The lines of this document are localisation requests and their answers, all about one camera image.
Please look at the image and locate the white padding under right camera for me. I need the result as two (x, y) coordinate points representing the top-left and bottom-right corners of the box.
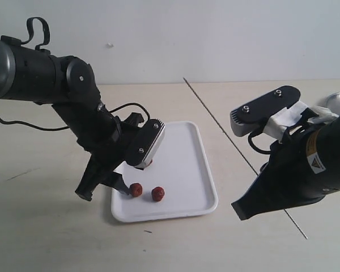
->
(262, 101), (339, 142)

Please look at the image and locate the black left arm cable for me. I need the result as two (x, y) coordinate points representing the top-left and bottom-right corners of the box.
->
(0, 16), (151, 131)

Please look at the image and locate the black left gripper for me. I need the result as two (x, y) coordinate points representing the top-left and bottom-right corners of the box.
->
(75, 112), (145, 201)

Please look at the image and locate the thin metal skewer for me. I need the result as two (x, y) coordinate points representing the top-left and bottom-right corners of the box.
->
(182, 76), (308, 240)

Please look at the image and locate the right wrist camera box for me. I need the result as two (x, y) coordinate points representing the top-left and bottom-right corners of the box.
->
(229, 86), (301, 137)

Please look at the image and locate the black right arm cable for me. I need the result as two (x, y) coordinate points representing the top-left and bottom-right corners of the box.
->
(248, 130), (271, 155)

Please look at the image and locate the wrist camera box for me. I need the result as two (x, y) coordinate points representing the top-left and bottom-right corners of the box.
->
(229, 86), (301, 137)
(125, 119), (165, 169)

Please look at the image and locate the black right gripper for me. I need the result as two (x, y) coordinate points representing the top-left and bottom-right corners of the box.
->
(231, 109), (328, 220)

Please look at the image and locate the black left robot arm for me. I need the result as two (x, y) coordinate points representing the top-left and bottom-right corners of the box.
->
(0, 40), (143, 201)

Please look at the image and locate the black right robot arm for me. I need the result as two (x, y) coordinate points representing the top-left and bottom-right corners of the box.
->
(232, 116), (340, 220)

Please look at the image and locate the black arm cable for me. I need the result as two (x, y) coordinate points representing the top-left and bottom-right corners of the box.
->
(0, 16), (151, 131)
(248, 130), (271, 155)

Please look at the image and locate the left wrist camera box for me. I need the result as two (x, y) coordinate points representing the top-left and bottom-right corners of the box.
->
(125, 119), (165, 169)

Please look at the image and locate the white rectangular plastic tray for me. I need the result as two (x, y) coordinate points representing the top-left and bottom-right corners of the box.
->
(111, 121), (218, 223)

